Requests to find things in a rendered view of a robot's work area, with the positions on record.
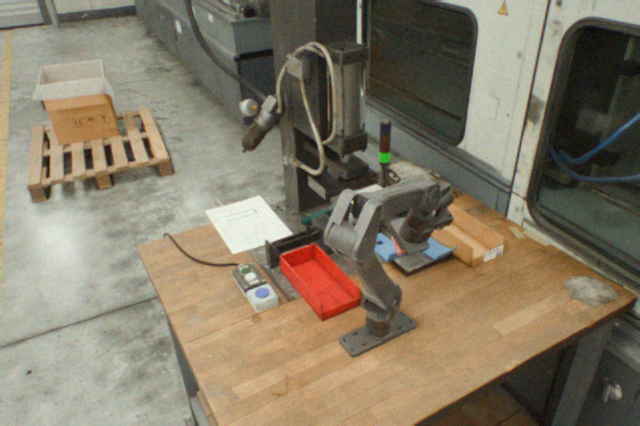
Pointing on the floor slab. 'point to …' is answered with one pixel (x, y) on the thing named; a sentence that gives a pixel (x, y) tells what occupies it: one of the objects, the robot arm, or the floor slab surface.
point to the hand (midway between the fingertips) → (399, 252)
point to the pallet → (37, 180)
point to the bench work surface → (530, 273)
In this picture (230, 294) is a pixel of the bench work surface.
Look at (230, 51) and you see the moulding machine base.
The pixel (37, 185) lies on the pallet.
